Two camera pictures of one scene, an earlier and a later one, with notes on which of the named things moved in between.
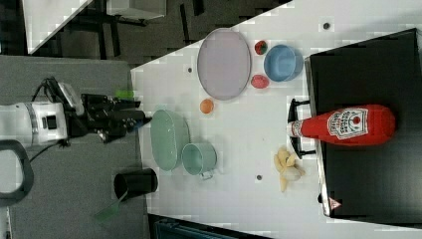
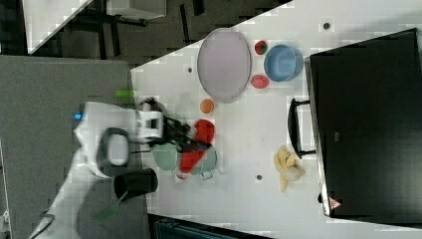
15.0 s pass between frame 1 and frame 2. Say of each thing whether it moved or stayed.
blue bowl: stayed
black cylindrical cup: stayed
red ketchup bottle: moved
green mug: stayed
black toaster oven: stayed
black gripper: moved
